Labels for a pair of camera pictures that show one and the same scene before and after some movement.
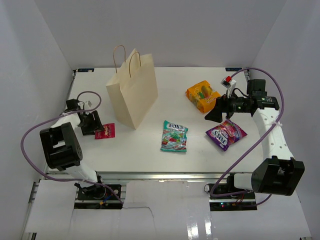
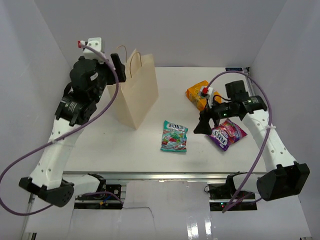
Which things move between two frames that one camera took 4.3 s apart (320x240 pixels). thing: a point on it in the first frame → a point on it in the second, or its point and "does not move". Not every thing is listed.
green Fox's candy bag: [174, 137] does not move
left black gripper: [95, 125] → [120, 68]
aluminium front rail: [175, 176] does not move
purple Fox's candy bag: [226, 134] does not move
